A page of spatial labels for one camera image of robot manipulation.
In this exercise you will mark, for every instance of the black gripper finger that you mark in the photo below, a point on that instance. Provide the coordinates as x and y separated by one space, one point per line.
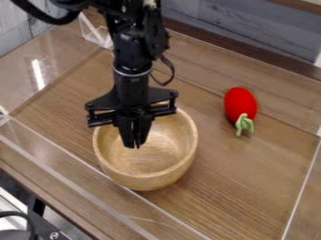
126 131
143 127

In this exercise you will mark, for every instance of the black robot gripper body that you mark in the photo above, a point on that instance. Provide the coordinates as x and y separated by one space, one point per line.
131 100

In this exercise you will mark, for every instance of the brown wooden bowl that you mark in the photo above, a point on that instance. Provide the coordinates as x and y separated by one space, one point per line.
159 162

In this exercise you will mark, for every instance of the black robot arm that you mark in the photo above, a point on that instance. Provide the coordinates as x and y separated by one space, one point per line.
140 39

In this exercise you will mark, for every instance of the red plush strawberry toy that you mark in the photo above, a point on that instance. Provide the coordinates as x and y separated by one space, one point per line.
241 109

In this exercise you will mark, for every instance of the clear acrylic tray wall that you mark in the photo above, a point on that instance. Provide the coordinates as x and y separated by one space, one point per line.
55 169

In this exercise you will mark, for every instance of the black table leg bracket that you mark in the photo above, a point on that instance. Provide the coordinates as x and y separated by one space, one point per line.
44 230

